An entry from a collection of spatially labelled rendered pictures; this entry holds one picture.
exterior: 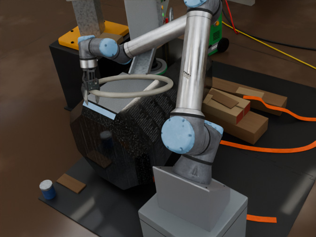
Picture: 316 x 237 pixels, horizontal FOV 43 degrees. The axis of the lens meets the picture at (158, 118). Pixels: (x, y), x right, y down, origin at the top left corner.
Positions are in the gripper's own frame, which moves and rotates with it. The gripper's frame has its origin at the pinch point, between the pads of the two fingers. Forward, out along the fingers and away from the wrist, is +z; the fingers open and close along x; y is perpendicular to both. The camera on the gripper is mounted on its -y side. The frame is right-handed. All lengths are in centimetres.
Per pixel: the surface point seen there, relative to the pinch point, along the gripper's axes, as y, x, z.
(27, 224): -71, -46, 108
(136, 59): -39, 40, -14
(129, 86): -57, 39, 8
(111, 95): 18.6, 6.9, -7.2
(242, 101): -77, 147, 40
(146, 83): -54, 51, 7
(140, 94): 24.6, 21.1, -7.1
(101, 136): -48, 13, 39
